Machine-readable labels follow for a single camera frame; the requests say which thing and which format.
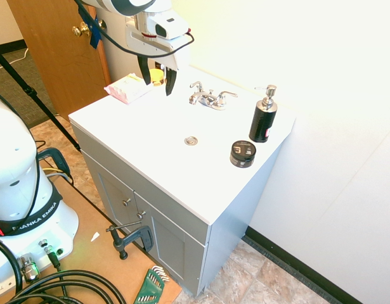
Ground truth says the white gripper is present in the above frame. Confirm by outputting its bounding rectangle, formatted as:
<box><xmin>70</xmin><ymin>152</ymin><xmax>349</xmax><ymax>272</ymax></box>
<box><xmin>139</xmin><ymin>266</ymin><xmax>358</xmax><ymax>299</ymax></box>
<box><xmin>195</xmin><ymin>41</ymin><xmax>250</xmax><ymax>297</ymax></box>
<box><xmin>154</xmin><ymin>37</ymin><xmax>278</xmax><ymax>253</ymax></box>
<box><xmin>125</xmin><ymin>9</ymin><xmax>190</xmax><ymax>97</ymax></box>

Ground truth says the yellow round container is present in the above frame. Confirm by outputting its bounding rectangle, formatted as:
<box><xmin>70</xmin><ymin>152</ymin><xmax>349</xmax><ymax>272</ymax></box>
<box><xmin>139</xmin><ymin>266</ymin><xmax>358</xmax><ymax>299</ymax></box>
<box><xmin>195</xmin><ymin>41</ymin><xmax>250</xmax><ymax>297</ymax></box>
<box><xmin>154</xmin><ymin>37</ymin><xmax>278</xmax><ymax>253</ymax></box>
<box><xmin>149</xmin><ymin>68</ymin><xmax>166</xmax><ymax>87</ymax></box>

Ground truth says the pink wipes packet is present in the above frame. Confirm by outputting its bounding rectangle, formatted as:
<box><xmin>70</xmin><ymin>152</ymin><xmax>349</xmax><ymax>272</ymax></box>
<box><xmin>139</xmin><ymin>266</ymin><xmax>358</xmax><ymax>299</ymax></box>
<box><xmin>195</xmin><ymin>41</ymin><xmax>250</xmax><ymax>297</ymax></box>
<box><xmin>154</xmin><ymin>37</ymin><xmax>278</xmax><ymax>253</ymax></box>
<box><xmin>104</xmin><ymin>73</ymin><xmax>154</xmax><ymax>105</ymax></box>

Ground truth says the chrome sink faucet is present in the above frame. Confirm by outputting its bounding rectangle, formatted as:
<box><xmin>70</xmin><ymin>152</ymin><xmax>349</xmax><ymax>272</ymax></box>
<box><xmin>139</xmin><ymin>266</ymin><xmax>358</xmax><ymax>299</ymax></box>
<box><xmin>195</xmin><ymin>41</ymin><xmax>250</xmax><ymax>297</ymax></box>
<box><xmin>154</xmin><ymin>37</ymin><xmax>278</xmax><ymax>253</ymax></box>
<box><xmin>188</xmin><ymin>92</ymin><xmax>228</xmax><ymax>111</ymax></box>

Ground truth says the white sink top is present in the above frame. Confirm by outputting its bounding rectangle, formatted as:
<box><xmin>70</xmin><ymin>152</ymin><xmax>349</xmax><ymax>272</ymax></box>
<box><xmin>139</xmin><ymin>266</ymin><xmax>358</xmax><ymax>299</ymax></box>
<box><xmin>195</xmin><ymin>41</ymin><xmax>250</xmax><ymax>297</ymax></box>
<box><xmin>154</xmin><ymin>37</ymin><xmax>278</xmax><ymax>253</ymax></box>
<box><xmin>68</xmin><ymin>65</ymin><xmax>297</xmax><ymax>226</ymax></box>

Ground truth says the blue tape strip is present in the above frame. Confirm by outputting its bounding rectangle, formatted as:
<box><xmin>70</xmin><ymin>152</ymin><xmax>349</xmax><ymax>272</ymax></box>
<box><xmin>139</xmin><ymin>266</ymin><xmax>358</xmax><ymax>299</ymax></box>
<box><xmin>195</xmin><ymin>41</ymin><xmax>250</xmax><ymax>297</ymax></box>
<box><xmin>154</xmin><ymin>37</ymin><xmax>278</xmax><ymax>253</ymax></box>
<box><xmin>89</xmin><ymin>6</ymin><xmax>103</xmax><ymax>50</ymax></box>

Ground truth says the brass door knob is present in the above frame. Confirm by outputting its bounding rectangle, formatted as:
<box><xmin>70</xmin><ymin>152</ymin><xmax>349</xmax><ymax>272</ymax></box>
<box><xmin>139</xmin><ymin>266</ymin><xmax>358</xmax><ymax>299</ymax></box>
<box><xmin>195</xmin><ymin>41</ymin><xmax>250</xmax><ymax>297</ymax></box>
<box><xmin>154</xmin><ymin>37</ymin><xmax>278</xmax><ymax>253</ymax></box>
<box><xmin>72</xmin><ymin>18</ymin><xmax>107</xmax><ymax>39</ymax></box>

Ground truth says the wooden door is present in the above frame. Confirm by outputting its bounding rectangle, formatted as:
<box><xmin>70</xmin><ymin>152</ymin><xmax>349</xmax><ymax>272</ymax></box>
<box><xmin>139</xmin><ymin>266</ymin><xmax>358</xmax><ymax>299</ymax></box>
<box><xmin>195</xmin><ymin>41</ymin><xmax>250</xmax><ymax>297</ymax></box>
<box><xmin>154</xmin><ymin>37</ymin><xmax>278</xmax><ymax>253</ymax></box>
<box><xmin>6</xmin><ymin>0</ymin><xmax>112</xmax><ymax>122</ymax></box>

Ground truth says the black soap dispenser bottle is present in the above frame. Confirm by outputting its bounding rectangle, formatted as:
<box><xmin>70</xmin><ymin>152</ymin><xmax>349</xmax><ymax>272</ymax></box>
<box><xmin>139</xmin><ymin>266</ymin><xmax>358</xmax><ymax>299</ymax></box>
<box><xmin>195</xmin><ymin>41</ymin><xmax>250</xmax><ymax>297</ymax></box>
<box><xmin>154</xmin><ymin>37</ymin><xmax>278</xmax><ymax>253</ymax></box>
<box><xmin>248</xmin><ymin>84</ymin><xmax>279</xmax><ymax>144</ymax></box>

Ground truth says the black round jar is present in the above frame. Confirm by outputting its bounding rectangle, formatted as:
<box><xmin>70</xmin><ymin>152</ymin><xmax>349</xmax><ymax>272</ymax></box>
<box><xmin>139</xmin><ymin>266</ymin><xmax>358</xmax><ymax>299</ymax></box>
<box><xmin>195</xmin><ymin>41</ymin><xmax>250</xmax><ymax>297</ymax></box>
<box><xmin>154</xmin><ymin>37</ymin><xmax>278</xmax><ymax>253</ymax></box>
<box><xmin>229</xmin><ymin>139</ymin><xmax>257</xmax><ymax>169</ymax></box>

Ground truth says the black tripod leg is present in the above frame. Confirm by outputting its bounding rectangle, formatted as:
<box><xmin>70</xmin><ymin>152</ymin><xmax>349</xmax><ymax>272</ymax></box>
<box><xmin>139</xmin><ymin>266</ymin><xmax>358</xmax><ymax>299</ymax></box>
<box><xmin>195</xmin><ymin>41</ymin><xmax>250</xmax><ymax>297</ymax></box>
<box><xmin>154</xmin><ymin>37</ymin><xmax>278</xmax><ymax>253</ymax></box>
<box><xmin>0</xmin><ymin>42</ymin><xmax>82</xmax><ymax>151</ymax></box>

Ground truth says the grey vanity cabinet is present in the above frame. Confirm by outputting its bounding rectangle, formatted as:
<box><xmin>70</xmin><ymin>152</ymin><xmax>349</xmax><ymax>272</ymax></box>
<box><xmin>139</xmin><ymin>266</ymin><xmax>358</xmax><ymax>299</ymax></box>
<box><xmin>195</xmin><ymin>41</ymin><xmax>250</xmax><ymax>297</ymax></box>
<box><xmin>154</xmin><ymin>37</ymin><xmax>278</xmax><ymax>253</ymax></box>
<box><xmin>70</xmin><ymin>122</ymin><xmax>283</xmax><ymax>298</ymax></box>

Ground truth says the black c-clamp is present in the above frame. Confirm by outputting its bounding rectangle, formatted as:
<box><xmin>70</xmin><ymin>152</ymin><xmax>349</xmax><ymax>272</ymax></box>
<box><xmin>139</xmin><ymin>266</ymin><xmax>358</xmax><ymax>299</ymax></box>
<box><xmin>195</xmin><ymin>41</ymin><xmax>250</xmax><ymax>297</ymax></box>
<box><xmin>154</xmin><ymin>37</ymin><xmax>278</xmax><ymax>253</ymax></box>
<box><xmin>105</xmin><ymin>220</ymin><xmax>155</xmax><ymax>261</ymax></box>

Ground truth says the brown mounting board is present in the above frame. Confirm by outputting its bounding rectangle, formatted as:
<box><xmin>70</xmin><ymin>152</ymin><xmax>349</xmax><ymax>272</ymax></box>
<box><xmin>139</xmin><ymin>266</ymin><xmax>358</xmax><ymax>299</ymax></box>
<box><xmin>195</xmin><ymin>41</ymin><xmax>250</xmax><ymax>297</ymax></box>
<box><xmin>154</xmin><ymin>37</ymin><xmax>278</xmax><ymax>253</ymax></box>
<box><xmin>0</xmin><ymin>175</ymin><xmax>183</xmax><ymax>304</ymax></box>

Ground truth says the green hex key set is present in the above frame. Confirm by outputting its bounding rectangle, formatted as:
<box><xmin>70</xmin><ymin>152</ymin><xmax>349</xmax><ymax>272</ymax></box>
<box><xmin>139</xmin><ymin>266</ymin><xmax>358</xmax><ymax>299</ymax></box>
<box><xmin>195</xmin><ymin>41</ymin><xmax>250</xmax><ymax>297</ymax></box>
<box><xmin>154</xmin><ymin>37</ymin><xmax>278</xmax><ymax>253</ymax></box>
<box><xmin>132</xmin><ymin>265</ymin><xmax>171</xmax><ymax>304</ymax></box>

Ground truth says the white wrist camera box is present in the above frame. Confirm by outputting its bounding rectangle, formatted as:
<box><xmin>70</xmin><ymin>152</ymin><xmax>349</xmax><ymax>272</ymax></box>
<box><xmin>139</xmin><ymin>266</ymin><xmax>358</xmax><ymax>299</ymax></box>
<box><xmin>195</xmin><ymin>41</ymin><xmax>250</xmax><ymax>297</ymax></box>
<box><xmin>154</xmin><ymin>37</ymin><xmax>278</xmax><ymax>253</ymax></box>
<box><xmin>148</xmin><ymin>12</ymin><xmax>192</xmax><ymax>41</ymax></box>

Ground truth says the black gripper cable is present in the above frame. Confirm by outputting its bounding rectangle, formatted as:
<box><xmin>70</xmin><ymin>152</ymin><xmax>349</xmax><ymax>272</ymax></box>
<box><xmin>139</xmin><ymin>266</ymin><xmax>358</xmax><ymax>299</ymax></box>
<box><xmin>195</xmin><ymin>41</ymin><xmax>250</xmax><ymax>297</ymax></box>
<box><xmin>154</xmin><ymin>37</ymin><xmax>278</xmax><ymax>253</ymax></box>
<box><xmin>74</xmin><ymin>0</ymin><xmax>195</xmax><ymax>58</ymax></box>

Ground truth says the white floor cord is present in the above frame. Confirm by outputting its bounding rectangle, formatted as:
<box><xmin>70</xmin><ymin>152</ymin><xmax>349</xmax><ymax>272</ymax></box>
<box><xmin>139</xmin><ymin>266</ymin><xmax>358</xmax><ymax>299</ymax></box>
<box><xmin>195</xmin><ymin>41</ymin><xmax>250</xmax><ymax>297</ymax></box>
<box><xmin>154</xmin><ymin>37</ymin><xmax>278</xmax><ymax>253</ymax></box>
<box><xmin>0</xmin><ymin>47</ymin><xmax>30</xmax><ymax>72</ymax></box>

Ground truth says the black thick cable bundle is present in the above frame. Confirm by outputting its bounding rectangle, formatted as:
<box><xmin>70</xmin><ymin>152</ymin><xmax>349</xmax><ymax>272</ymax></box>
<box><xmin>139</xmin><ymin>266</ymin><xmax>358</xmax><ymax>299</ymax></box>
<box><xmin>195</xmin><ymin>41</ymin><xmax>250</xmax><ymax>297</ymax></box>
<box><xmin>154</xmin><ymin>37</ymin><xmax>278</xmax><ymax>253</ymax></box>
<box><xmin>0</xmin><ymin>237</ymin><xmax>128</xmax><ymax>304</ymax></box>

